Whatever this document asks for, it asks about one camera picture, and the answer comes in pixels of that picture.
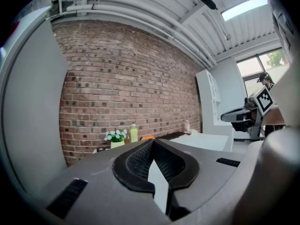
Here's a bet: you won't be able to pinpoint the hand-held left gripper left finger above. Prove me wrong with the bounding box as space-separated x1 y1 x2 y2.
39 139 170 223

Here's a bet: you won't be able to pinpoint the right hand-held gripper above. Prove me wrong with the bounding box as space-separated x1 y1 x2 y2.
221 85 276 141

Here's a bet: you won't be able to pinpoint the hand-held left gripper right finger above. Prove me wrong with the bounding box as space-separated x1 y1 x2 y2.
153 138 245 220

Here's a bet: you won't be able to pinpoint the white shelf cabinet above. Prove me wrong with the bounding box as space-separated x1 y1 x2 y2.
195 68 235 151

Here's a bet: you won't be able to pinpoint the white flowers in pot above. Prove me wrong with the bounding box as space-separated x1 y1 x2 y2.
104 129 129 149

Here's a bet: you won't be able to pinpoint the window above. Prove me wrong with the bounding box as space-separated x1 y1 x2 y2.
236 48 290 97

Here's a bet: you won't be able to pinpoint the yellow bottle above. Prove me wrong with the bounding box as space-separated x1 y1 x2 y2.
129 122 139 143

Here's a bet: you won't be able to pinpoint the white cabinet panel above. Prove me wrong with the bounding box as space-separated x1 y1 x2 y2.
0 5 71 196

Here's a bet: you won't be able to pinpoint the person's grey printed shirt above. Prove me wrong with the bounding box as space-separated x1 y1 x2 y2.
264 0 300 126

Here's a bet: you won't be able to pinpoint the rectangular ceiling light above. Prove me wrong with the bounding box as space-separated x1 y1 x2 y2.
221 0 268 22

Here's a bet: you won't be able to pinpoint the white ceiling pipe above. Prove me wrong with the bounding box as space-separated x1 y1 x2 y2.
66 3 217 67
52 0 211 58

